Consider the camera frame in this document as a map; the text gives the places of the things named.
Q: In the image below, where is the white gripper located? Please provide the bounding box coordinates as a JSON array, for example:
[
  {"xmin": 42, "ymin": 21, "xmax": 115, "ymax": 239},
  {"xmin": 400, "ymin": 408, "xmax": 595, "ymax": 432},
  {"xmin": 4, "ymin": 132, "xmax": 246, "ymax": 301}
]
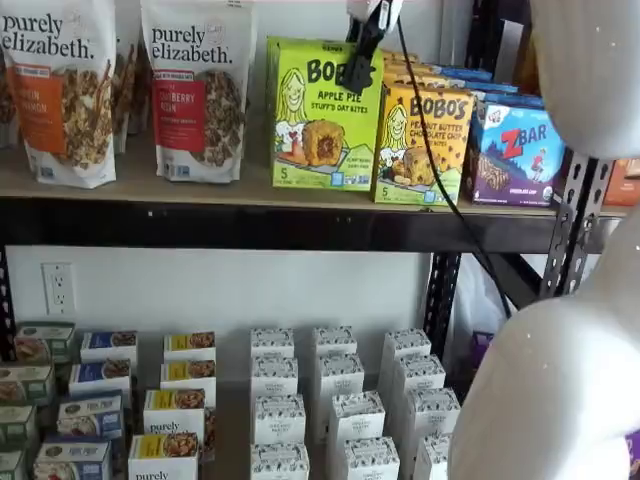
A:
[{"xmin": 344, "ymin": 0, "xmax": 404, "ymax": 87}]

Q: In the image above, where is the green Bobo's apple pie box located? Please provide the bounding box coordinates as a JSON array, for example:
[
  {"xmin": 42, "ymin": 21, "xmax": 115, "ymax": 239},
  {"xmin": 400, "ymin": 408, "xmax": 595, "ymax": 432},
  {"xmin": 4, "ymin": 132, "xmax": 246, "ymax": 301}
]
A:
[{"xmin": 265, "ymin": 36, "xmax": 386, "ymax": 192}]

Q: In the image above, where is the blue purple ZBar box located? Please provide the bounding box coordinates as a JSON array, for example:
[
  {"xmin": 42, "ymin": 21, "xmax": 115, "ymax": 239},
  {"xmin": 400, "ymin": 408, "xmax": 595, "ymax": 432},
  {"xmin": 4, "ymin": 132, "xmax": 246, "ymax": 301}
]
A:
[
  {"xmin": 463, "ymin": 101, "xmax": 567, "ymax": 207},
  {"xmin": 448, "ymin": 76, "xmax": 520, "ymax": 97},
  {"xmin": 423, "ymin": 61, "xmax": 495, "ymax": 85},
  {"xmin": 471, "ymin": 88, "xmax": 546, "ymax": 110}
]

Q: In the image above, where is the black metal shelf beam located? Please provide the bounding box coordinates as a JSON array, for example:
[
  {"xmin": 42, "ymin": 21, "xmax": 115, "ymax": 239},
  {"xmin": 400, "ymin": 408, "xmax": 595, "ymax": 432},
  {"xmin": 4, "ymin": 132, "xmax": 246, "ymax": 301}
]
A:
[{"xmin": 0, "ymin": 196, "xmax": 557, "ymax": 254}]

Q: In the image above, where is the wooden shelf board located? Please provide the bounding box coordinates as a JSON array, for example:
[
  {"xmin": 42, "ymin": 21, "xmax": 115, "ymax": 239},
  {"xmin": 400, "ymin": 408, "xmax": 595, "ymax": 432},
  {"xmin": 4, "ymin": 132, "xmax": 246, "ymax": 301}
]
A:
[{"xmin": 0, "ymin": 143, "xmax": 629, "ymax": 219}]

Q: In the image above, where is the black perforated shelf upright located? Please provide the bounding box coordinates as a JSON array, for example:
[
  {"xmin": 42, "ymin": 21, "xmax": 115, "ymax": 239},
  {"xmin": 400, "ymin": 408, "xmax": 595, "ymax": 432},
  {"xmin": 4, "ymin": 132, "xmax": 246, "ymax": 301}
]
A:
[
  {"xmin": 0, "ymin": 244, "xmax": 16, "ymax": 362},
  {"xmin": 423, "ymin": 251, "xmax": 463, "ymax": 362}
]

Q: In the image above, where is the black diagonal shelf brace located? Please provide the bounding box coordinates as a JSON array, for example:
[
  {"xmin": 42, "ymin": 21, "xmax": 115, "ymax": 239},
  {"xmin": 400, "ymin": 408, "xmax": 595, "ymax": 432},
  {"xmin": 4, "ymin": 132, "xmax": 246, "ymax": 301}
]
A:
[{"xmin": 471, "ymin": 251, "xmax": 550, "ymax": 312}]

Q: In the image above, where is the white patterned carton box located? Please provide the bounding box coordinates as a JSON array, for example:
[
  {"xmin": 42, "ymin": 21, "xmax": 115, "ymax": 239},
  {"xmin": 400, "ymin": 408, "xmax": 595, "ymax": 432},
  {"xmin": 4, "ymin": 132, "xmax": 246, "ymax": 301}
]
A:
[
  {"xmin": 414, "ymin": 433, "xmax": 457, "ymax": 480},
  {"xmin": 341, "ymin": 436, "xmax": 401, "ymax": 480},
  {"xmin": 250, "ymin": 355, "xmax": 300, "ymax": 399},
  {"xmin": 249, "ymin": 326, "xmax": 297, "ymax": 359},
  {"xmin": 252, "ymin": 394, "xmax": 308, "ymax": 447},
  {"xmin": 391, "ymin": 354, "xmax": 447, "ymax": 427},
  {"xmin": 326, "ymin": 390, "xmax": 387, "ymax": 467},
  {"xmin": 311, "ymin": 325, "xmax": 359, "ymax": 359},
  {"xmin": 401, "ymin": 387, "xmax": 462, "ymax": 452},
  {"xmin": 316, "ymin": 353, "xmax": 366, "ymax": 427},
  {"xmin": 249, "ymin": 441, "xmax": 312, "ymax": 480},
  {"xmin": 381, "ymin": 328, "xmax": 433, "ymax": 392}
]

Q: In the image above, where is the orange snack box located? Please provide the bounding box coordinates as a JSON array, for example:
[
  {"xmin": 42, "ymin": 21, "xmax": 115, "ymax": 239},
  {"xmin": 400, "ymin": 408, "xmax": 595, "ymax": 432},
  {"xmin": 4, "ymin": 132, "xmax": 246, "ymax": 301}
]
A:
[{"xmin": 601, "ymin": 157, "xmax": 640, "ymax": 208}]

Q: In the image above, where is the silver metal shelf beam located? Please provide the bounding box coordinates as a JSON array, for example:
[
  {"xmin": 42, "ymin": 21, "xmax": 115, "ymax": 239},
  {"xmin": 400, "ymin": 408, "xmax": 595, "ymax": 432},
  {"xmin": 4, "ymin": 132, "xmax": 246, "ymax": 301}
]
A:
[{"xmin": 594, "ymin": 213, "xmax": 629, "ymax": 257}]

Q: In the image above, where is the purple snack box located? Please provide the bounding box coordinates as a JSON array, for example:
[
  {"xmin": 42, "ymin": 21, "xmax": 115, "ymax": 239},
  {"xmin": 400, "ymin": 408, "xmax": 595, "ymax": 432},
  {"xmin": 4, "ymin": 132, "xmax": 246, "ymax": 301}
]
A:
[{"xmin": 468, "ymin": 331, "xmax": 497, "ymax": 387}]

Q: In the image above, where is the yellow label granola box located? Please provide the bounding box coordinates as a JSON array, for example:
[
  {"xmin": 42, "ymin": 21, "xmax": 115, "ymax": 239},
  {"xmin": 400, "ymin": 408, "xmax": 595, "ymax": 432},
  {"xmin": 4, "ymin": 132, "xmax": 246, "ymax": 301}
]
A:
[
  {"xmin": 127, "ymin": 432, "xmax": 201, "ymax": 480},
  {"xmin": 142, "ymin": 388, "xmax": 208, "ymax": 442},
  {"xmin": 159, "ymin": 358, "xmax": 218, "ymax": 402},
  {"xmin": 162, "ymin": 330, "xmax": 218, "ymax": 363}
]

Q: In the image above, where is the blue label oatmeal box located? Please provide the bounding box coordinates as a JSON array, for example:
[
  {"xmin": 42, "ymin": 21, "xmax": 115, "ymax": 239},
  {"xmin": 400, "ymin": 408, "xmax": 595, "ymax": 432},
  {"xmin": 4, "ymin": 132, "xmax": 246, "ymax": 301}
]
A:
[
  {"xmin": 55, "ymin": 390, "xmax": 125, "ymax": 442},
  {"xmin": 33, "ymin": 439, "xmax": 113, "ymax": 480},
  {"xmin": 67, "ymin": 358, "xmax": 133, "ymax": 400},
  {"xmin": 79, "ymin": 329, "xmax": 140, "ymax": 370}
]

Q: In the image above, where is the green label oatmeal box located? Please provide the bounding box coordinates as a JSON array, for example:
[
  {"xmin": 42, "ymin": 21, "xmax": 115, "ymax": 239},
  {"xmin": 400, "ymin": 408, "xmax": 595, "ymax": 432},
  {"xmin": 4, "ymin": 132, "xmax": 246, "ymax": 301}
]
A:
[
  {"xmin": 0, "ymin": 404, "xmax": 40, "ymax": 450},
  {"xmin": 0, "ymin": 364, "xmax": 57, "ymax": 408},
  {"xmin": 0, "ymin": 449, "xmax": 27, "ymax": 480},
  {"xmin": 14, "ymin": 320, "xmax": 77, "ymax": 365}
]

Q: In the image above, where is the granola bag red label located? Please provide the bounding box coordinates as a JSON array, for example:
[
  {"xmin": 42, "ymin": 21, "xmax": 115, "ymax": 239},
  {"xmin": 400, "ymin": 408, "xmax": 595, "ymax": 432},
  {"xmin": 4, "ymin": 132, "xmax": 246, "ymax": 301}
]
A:
[{"xmin": 139, "ymin": 0, "xmax": 259, "ymax": 184}]

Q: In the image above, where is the white purely elizabeth granola bag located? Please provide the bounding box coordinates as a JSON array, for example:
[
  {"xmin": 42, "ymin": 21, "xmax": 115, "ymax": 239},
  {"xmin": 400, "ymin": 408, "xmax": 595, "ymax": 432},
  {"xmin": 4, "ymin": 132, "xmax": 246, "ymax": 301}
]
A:
[
  {"xmin": 0, "ymin": 49, "xmax": 22, "ymax": 149},
  {"xmin": 112, "ymin": 0, "xmax": 152, "ymax": 154}
]

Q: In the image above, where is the white plastic sheet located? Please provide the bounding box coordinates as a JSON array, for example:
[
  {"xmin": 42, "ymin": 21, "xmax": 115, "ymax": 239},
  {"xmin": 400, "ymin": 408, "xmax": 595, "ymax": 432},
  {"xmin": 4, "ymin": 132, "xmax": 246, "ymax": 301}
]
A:
[{"xmin": 448, "ymin": 253, "xmax": 512, "ymax": 347}]

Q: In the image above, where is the granola bag orange label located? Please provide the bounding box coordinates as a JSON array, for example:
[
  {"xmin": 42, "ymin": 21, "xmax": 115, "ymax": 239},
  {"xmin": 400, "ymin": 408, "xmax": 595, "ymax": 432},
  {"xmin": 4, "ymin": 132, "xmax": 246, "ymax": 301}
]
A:
[{"xmin": 0, "ymin": 0, "xmax": 118, "ymax": 191}]

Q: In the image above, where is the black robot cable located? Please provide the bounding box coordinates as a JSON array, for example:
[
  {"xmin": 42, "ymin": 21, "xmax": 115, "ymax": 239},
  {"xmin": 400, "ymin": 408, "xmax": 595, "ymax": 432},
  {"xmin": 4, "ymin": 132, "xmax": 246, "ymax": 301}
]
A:
[{"xmin": 396, "ymin": 18, "xmax": 513, "ymax": 320}]

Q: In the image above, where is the black metal shelf post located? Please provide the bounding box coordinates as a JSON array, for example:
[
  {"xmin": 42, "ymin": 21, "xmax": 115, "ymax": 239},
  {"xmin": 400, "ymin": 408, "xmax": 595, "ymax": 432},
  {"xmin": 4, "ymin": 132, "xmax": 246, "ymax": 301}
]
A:
[{"xmin": 463, "ymin": 0, "xmax": 532, "ymax": 77}]

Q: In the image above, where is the white wall power outlet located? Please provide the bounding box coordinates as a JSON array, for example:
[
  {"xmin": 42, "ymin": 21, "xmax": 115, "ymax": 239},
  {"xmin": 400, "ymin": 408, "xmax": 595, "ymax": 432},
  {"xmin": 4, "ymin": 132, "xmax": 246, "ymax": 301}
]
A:
[{"xmin": 40, "ymin": 261, "xmax": 77, "ymax": 316}]

